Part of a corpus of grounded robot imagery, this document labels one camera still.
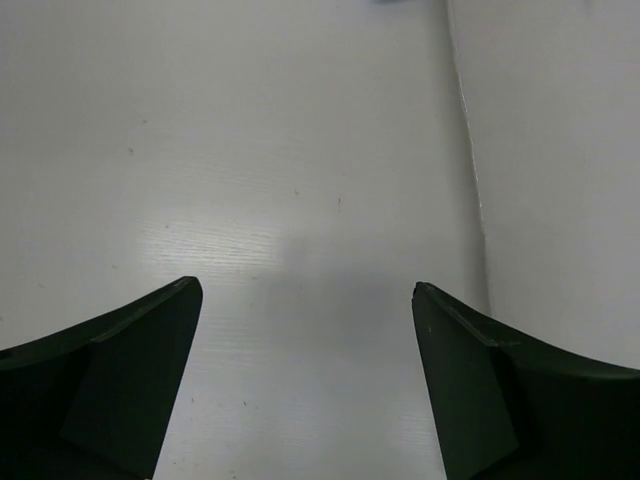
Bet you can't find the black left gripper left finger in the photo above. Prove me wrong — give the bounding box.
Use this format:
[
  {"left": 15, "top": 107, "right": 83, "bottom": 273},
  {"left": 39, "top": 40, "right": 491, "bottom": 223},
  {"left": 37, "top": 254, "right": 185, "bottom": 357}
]
[{"left": 1, "top": 276, "right": 203, "bottom": 479}]

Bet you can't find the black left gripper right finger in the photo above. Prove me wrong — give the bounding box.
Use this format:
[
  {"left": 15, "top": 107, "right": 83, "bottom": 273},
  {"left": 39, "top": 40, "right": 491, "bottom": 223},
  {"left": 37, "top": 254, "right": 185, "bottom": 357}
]
[{"left": 412, "top": 282, "right": 639, "bottom": 479}]

